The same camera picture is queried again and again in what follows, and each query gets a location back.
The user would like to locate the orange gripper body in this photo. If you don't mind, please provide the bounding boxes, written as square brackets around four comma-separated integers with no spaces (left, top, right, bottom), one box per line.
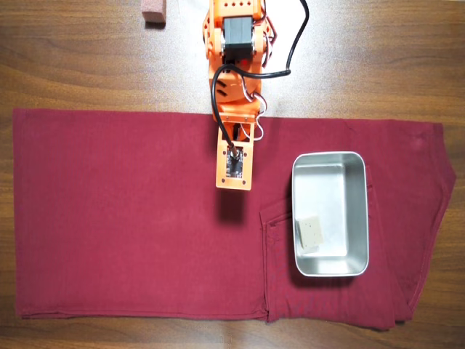
[217,102,264,145]

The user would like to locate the small sponge cube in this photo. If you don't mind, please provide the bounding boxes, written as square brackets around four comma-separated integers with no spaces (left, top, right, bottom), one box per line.
[295,214,325,256]

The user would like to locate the pink sponge block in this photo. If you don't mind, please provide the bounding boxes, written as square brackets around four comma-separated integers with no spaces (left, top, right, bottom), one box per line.
[141,0,169,26]

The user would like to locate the rectangular metal tray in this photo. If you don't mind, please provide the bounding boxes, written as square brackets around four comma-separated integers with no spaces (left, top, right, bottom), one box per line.
[290,151,371,278]

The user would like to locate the folded fabric trousers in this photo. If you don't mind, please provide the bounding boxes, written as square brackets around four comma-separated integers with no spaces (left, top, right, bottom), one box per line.
[12,108,458,332]

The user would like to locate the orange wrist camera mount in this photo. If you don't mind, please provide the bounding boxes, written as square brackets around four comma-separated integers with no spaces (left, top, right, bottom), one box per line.
[214,139,254,192]

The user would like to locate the white and red servo wires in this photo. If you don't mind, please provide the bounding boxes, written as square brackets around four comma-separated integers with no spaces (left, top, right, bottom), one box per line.
[240,5,280,143]

